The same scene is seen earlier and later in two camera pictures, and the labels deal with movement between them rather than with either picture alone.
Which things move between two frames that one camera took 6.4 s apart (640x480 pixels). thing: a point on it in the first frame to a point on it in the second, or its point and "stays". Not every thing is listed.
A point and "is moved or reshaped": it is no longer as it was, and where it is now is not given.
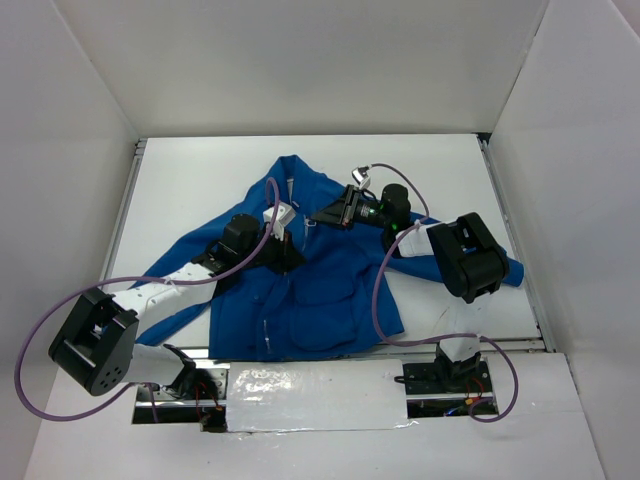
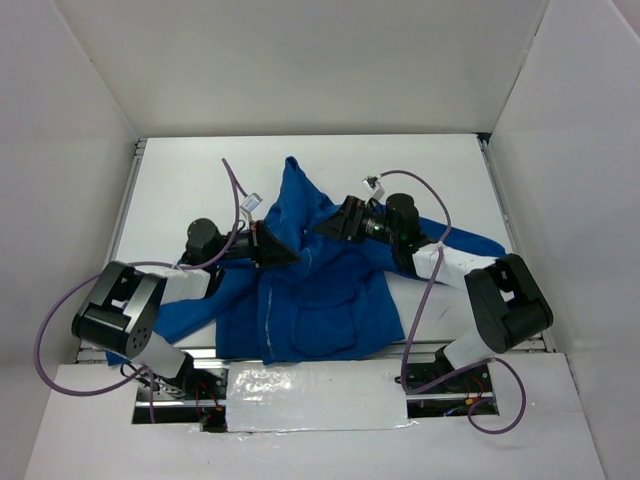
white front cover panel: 316,395 stays
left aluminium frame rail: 125,207 stays
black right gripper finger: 336,225 to 353,237
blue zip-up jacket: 341,293 is moved or reshaped
